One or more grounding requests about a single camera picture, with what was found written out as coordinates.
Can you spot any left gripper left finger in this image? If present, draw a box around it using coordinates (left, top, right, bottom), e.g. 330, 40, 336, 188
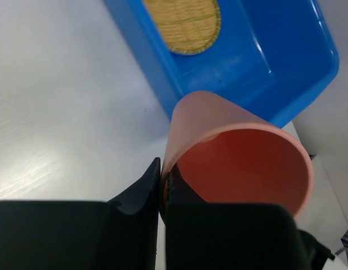
0, 158, 160, 269

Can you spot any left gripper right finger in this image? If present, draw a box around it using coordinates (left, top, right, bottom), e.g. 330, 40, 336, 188
164, 167, 335, 269

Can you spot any pink plastic cup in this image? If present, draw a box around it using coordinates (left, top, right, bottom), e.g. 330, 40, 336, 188
161, 91, 314, 218

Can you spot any green-rimmed bamboo tray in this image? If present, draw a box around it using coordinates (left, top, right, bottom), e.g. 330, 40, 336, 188
143, 0, 221, 55

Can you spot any blue plastic bin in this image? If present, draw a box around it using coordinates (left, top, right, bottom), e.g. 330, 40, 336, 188
105, 1, 339, 127

